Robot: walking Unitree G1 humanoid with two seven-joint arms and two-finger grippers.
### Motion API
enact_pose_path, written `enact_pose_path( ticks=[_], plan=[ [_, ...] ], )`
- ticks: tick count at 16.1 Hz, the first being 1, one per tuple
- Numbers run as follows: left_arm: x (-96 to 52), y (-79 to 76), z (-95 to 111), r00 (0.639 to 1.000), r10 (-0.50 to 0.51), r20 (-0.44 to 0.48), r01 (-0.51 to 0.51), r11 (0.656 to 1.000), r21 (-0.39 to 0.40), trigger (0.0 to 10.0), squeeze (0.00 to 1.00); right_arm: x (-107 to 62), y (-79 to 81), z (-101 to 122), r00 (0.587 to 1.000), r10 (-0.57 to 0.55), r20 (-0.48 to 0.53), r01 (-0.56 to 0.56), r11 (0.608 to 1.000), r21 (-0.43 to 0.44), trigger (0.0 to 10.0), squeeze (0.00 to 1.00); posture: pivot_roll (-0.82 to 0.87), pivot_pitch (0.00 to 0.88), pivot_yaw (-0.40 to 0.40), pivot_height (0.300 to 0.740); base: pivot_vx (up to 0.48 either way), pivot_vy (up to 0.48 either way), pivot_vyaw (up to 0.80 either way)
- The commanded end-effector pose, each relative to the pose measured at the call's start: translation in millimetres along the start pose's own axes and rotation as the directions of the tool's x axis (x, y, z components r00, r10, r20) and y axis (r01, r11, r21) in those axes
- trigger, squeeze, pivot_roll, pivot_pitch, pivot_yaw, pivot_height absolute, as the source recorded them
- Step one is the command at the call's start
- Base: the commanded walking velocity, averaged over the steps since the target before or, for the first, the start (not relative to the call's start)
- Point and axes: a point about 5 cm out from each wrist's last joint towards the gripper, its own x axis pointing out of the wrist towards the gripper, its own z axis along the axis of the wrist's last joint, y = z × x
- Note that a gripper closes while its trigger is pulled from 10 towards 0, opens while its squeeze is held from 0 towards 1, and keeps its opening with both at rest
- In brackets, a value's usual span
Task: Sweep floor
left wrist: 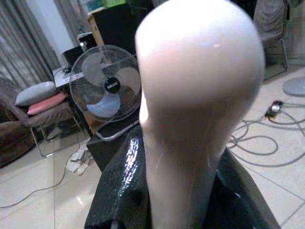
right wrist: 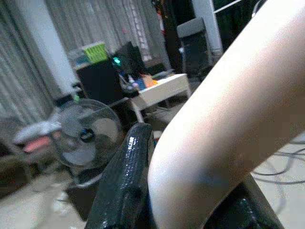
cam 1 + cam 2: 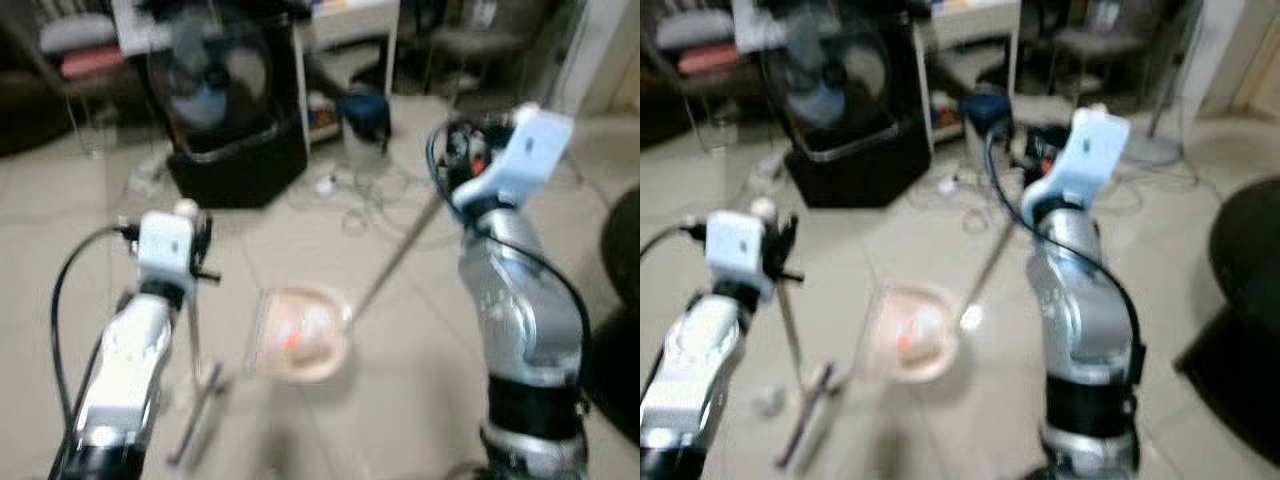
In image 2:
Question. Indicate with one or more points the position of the grey floor fan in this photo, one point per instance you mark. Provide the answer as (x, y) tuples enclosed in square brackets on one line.
[(88, 136)]

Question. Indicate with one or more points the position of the orange item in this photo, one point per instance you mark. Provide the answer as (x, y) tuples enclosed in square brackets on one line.
[(149, 81)]

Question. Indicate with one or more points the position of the green box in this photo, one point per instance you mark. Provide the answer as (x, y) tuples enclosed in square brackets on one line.
[(96, 52)]

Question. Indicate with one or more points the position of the grey black chair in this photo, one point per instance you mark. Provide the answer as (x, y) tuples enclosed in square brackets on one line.
[(193, 45)]

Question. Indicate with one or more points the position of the black cabinet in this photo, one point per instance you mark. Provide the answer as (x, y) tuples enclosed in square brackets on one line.
[(100, 81)]

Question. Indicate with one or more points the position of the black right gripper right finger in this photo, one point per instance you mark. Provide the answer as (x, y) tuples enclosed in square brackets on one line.
[(252, 210)]

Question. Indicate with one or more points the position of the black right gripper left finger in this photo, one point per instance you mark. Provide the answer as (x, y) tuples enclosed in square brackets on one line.
[(124, 181)]

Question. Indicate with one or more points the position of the pink grey stool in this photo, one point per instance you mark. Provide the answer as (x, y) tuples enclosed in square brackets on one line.
[(35, 142)]

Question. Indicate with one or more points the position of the white low table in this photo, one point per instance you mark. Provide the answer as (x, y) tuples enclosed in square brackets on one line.
[(166, 87)]

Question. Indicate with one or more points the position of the black monitor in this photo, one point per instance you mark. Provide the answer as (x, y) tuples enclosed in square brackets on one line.
[(129, 58)]

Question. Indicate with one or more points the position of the grey sheer curtain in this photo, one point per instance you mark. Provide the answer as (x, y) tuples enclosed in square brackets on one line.
[(107, 23)]

